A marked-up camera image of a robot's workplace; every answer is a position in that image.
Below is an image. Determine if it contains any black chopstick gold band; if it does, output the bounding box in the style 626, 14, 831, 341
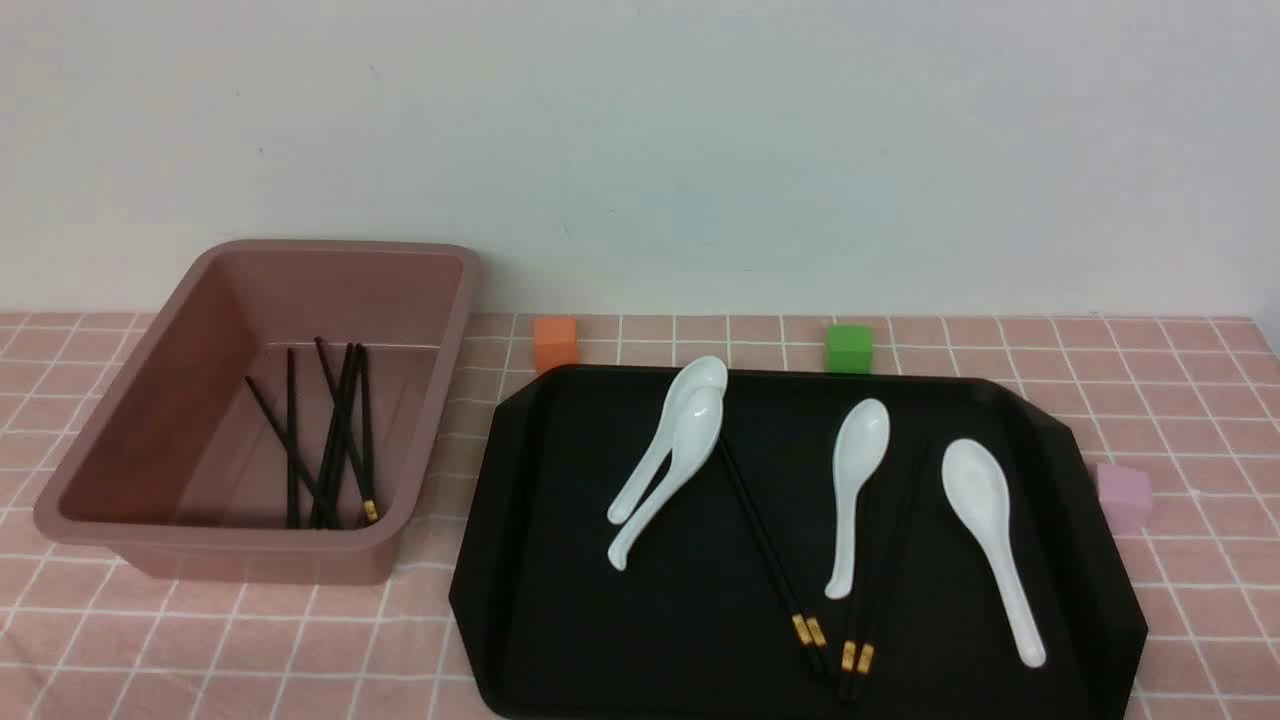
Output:
717, 436, 826, 678
728, 439, 833, 682
847, 445, 925, 706
837, 441, 927, 708

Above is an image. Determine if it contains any white ceramic spoon upper left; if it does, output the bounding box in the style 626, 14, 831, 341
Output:
607, 355, 728, 525

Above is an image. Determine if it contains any white ceramic spoon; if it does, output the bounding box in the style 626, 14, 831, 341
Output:
607, 386, 724, 571
607, 355, 728, 525
941, 438, 1047, 667
826, 398, 890, 600

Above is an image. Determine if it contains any white ceramic spoon lower left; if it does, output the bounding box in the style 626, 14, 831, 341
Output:
607, 386, 724, 571

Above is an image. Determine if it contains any orange cube block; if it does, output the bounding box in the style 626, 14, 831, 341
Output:
532, 315, 581, 374

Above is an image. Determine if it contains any black plastic tray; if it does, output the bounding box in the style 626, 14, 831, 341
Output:
449, 366, 1149, 719

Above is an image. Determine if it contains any green cube block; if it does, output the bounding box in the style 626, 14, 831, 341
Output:
824, 323, 874, 375

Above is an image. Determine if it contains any white ceramic spoon middle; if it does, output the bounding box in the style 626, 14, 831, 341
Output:
826, 398, 890, 600

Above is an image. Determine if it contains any black chopstick in bin gold-tipped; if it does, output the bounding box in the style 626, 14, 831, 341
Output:
314, 336, 380, 528

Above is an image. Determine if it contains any black chopstick in bin right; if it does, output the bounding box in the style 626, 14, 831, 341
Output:
355, 345, 380, 523

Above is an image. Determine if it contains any black chopstick in bin leaning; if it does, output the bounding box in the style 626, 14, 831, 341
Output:
316, 343, 355, 509

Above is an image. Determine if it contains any black chopstick in bin vertical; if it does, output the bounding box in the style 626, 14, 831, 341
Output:
285, 346, 301, 529

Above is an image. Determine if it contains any white ceramic spoon right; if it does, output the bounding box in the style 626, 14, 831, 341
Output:
941, 438, 1047, 667

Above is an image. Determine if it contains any black chopstick in bin diagonal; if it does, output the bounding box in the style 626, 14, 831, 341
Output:
244, 375, 342, 529

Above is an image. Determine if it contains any pink plastic bin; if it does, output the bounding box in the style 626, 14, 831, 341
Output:
33, 240, 481, 585

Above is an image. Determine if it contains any pink cube block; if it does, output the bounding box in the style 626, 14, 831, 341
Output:
1091, 462, 1155, 536

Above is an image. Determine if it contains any pink checkered tablecloth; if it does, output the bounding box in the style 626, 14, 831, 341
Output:
1, 309, 1279, 719

